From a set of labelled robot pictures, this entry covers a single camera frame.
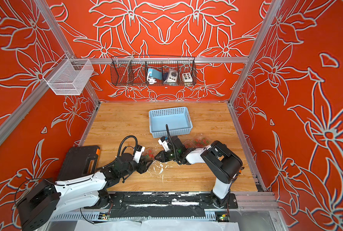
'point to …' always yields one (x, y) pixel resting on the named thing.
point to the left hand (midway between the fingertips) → (150, 159)
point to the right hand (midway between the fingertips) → (153, 159)
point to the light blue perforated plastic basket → (178, 119)
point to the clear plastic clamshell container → (199, 141)
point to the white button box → (187, 77)
